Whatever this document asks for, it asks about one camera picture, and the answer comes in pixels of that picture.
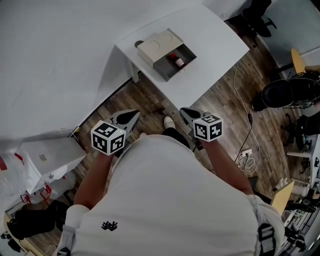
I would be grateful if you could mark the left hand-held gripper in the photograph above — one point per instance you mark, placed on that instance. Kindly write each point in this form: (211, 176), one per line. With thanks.
(107, 137)

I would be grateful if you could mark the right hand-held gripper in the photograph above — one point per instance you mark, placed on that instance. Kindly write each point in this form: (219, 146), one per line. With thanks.
(208, 127)

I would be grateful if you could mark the small red object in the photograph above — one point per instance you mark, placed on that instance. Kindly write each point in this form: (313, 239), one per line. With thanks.
(178, 62)

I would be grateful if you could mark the beige drawer box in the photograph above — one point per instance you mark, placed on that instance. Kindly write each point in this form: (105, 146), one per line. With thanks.
(155, 50)

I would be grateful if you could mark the person's right forearm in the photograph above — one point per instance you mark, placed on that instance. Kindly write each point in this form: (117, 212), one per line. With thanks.
(225, 167)

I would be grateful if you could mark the person's left forearm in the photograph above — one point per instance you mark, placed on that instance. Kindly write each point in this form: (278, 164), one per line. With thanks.
(92, 177)

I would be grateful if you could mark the white cardboard box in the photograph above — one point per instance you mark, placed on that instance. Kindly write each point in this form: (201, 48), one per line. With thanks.
(52, 157)

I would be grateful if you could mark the person's white right shoe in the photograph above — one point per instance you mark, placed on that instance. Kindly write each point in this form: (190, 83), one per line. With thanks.
(170, 122)

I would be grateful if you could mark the person's white shoe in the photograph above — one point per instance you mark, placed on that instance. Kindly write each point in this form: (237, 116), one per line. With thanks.
(170, 122)
(143, 135)

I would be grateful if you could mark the person's white left shoe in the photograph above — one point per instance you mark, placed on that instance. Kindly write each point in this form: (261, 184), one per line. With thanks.
(143, 135)

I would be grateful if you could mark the person's black shorts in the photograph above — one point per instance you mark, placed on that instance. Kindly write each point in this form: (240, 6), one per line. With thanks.
(176, 137)

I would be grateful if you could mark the white power strip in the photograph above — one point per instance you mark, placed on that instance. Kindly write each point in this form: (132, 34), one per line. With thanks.
(247, 152)

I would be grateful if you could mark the white table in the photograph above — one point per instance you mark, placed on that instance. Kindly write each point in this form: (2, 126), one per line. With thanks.
(212, 50)

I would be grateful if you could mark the grey round table grommet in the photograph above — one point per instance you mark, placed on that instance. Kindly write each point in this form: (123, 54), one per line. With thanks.
(138, 43)

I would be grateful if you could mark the person's white shirt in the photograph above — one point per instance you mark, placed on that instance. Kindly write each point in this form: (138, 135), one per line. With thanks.
(162, 200)

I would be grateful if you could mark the black office chair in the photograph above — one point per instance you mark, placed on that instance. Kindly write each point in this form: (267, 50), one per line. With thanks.
(32, 220)
(257, 20)

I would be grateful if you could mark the yellow wooden desk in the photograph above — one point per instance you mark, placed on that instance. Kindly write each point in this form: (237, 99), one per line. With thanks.
(298, 61)

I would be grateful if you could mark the light wooden board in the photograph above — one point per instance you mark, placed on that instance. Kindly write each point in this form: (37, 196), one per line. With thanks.
(283, 197)

